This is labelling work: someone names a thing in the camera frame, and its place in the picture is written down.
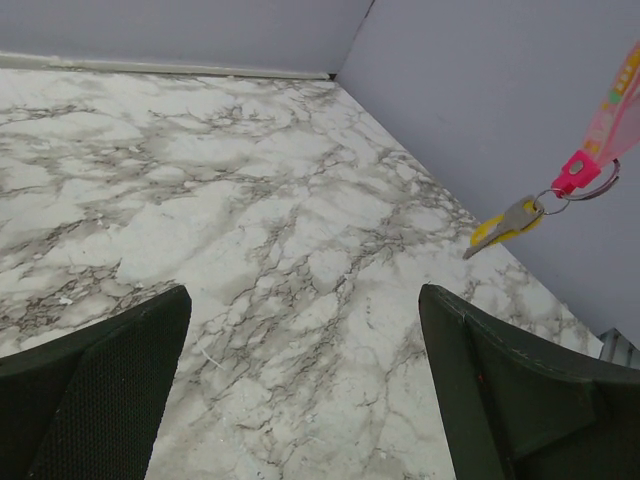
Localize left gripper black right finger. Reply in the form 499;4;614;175
418;285;639;479

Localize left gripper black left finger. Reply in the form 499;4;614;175
1;285;192;479

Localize yellow key tag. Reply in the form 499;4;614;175
470;195;545;248

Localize silver key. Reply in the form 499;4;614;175
462;188;571;260

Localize pink strap keyring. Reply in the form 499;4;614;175
551;44;639;201

